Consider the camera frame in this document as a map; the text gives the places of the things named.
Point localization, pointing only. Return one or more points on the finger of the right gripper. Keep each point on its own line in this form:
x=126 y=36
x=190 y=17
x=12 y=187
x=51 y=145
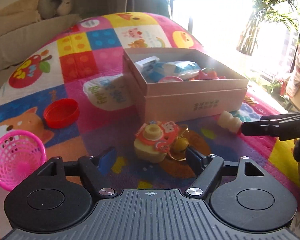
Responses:
x=284 y=126

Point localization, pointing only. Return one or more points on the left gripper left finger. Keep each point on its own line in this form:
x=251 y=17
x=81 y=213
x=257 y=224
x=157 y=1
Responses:
x=93 y=170

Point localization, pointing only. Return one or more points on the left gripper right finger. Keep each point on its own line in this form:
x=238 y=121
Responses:
x=207 y=169

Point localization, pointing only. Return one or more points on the red yellow toy camera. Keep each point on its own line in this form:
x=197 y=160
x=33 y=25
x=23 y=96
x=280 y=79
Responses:
x=153 y=140

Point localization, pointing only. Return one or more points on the red plastic lid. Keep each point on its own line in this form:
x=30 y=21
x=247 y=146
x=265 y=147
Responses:
x=61 y=113

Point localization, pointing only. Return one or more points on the pink plastic strainer scoop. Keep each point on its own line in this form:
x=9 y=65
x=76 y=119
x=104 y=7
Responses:
x=21 y=153

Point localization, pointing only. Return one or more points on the colourful cartoon play mat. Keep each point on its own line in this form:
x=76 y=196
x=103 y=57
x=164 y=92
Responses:
x=84 y=63

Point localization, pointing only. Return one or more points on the pink pig toy with carrot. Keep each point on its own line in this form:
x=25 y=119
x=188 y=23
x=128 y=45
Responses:
x=210 y=75

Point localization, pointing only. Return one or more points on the pink cardboard box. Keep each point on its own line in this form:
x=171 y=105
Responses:
x=182 y=100

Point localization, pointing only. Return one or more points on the pink round tin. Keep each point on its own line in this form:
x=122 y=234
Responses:
x=170 y=79

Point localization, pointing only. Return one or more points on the blue white tissue pack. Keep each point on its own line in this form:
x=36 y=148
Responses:
x=183 y=70

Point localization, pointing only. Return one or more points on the white blue small carton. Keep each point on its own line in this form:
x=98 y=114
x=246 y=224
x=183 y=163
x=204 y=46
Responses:
x=145 y=64

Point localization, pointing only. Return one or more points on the potted palm plant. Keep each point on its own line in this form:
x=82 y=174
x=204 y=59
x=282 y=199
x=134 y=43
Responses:
x=266 y=11

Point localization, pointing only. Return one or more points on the beige sofa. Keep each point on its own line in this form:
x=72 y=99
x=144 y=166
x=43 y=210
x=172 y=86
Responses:
x=18 y=45

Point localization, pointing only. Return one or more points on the grey neck pillow plush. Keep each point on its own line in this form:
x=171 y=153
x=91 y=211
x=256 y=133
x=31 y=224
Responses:
x=54 y=8

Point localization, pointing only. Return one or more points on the beige folded blanket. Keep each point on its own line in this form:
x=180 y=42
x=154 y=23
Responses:
x=18 y=14

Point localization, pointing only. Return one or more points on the gold bell keychain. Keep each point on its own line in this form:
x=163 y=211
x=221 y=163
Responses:
x=180 y=144

